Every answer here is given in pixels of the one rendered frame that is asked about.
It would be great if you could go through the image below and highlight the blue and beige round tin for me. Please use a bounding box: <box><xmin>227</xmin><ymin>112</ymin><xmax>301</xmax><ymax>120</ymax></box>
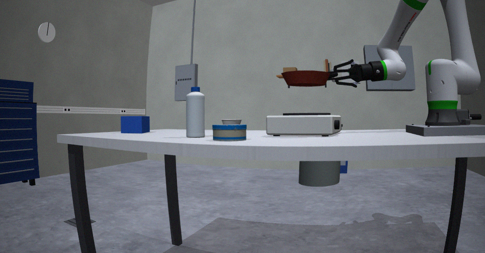
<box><xmin>212</xmin><ymin>124</ymin><xmax>247</xmax><ymax>141</ymax></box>

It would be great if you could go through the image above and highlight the white plastic bottle with blue cap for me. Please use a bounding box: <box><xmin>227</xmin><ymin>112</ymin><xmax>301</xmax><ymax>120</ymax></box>
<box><xmin>186</xmin><ymin>87</ymin><xmax>205</xmax><ymax>138</ymax></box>

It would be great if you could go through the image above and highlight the red frying pan with black handle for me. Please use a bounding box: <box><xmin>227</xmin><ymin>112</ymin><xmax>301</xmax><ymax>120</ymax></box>
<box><xmin>281</xmin><ymin>71</ymin><xmax>338</xmax><ymax>87</ymax></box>

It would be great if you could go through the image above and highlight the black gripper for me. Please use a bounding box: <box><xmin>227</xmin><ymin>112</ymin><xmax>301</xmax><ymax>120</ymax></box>
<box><xmin>328</xmin><ymin>59</ymin><xmax>373</xmax><ymax>88</ymax></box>

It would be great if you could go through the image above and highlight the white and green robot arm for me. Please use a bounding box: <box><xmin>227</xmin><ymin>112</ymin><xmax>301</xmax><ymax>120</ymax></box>
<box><xmin>369</xmin><ymin>0</ymin><xmax>481</xmax><ymax>126</ymax></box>

